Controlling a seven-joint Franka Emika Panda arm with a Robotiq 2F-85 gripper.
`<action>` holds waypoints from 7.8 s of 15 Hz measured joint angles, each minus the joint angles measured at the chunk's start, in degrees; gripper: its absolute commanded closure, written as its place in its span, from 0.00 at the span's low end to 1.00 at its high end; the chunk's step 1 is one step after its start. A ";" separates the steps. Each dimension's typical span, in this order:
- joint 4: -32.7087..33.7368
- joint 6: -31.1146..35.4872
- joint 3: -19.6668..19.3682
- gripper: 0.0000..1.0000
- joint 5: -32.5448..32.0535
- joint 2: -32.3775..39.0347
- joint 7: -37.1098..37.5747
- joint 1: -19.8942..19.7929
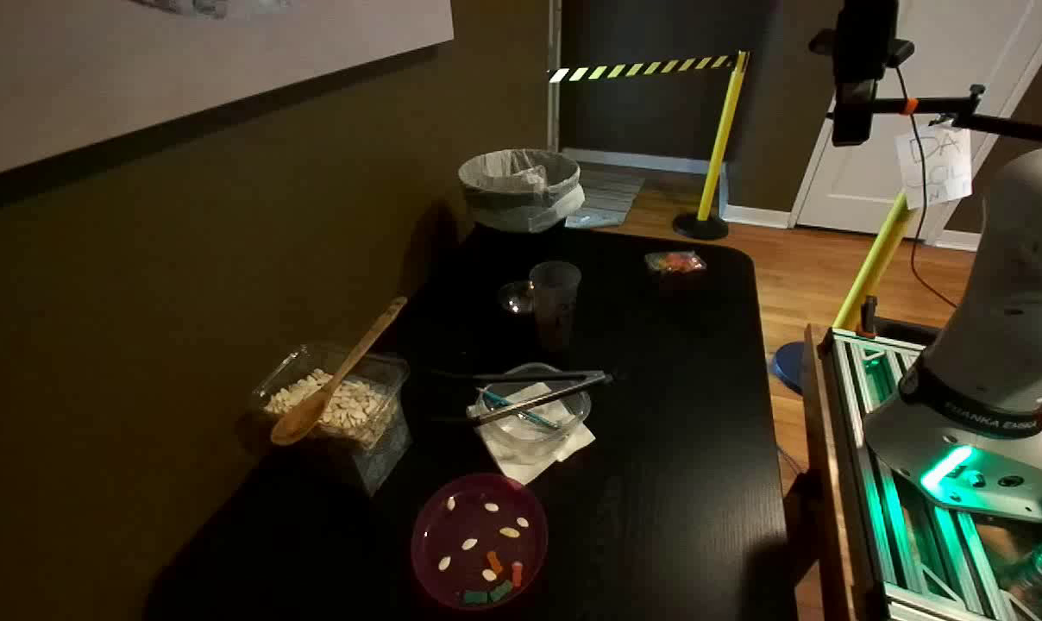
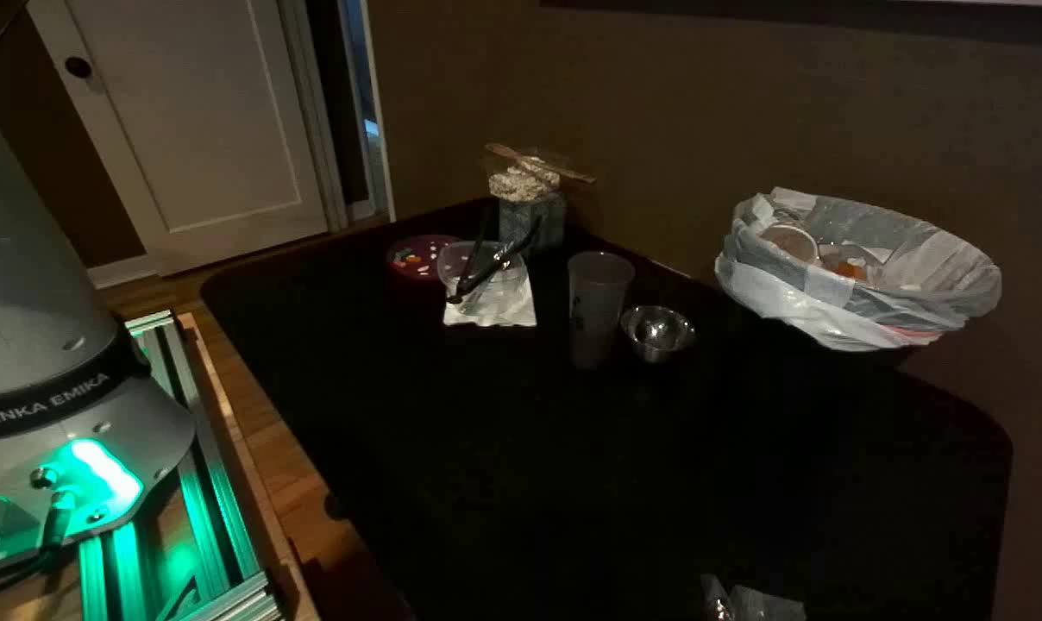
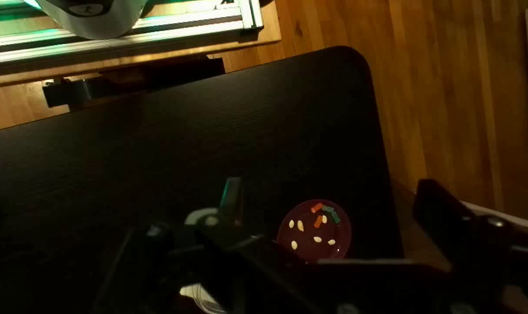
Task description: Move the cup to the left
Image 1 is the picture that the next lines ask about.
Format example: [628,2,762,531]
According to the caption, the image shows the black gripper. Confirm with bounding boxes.
[830,0,898,143]

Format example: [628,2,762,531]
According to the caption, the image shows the clear plastic cup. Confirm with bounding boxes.
[527,257,583,350]

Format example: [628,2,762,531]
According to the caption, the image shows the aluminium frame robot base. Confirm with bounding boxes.
[815,330,1042,621]

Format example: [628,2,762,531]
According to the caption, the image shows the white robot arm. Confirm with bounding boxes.
[826,0,1042,525]

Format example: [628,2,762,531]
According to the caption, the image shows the white paper sheet hanging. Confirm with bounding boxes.
[898,126,973,206]

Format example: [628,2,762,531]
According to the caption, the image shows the yellow black barrier tape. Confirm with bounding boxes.
[547,50,745,86]

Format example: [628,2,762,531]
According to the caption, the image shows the small colourful candy packet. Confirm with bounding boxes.
[645,253,707,275]

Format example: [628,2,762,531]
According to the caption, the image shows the trash bin with white liner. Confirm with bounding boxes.
[458,149,588,234]

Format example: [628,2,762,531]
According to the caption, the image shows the small glass bowl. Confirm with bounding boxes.
[497,280,533,318]

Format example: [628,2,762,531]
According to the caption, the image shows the black tongs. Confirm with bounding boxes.
[443,364,608,423]

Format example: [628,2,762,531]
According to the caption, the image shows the clear glass dish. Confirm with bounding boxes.
[478,363,589,433]

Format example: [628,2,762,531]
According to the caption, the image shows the white paper napkin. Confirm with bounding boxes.
[475,413,596,486]

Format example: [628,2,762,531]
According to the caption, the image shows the clear container with popcorn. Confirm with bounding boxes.
[253,340,412,492]

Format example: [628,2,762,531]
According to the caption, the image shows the purple plate with candies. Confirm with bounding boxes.
[412,473,547,613]

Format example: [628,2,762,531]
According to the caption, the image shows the wooden spoon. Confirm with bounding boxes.
[268,296,408,444]

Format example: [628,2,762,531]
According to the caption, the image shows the black camera on stand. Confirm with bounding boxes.
[807,27,1042,149]

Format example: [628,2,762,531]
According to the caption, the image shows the yellow stanchion post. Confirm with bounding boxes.
[834,194,911,330]
[677,50,747,240]

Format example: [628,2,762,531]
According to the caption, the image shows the white whiteboard on wall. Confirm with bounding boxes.
[0,0,456,173]

